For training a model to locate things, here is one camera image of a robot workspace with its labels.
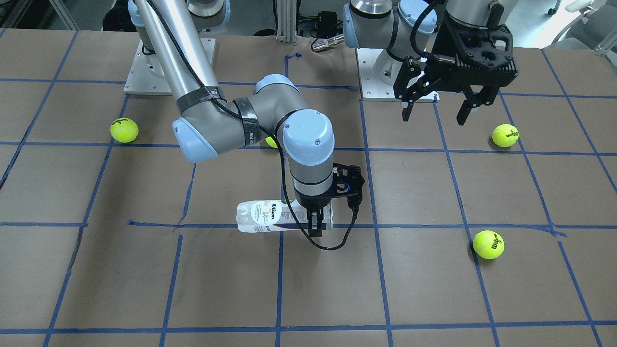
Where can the yellow tennis ball front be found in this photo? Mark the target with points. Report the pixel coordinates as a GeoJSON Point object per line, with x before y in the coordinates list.
{"type": "Point", "coordinates": [488, 244]}

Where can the yellow tennis ball near base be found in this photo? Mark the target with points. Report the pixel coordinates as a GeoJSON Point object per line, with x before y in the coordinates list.
{"type": "Point", "coordinates": [124, 130]}

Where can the aluminium frame post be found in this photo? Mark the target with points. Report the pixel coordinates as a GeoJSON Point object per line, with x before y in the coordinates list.
{"type": "Point", "coordinates": [286, 20]}

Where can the clear Wilson tennis ball can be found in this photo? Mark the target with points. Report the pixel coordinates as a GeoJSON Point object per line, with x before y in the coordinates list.
{"type": "Point", "coordinates": [256, 216]}

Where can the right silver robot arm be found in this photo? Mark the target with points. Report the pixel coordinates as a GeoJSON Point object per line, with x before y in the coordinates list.
{"type": "Point", "coordinates": [209, 125]}

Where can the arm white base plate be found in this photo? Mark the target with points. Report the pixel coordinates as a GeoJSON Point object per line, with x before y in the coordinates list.
{"type": "Point", "coordinates": [377, 73]}
{"type": "Point", "coordinates": [140, 72]}

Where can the silver connector plug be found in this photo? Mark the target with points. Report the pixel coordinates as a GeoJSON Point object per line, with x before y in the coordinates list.
{"type": "Point", "coordinates": [321, 44]}

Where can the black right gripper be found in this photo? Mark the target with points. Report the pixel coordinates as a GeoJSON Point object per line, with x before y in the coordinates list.
{"type": "Point", "coordinates": [312, 200]}

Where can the yellow tennis ball centre back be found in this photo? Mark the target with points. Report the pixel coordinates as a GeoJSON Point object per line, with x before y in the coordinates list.
{"type": "Point", "coordinates": [271, 142]}

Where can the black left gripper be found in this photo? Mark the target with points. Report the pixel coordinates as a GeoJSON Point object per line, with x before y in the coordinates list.
{"type": "Point", "coordinates": [413, 72]}

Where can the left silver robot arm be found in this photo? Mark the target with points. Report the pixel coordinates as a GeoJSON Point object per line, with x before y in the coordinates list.
{"type": "Point", "coordinates": [410, 27]}

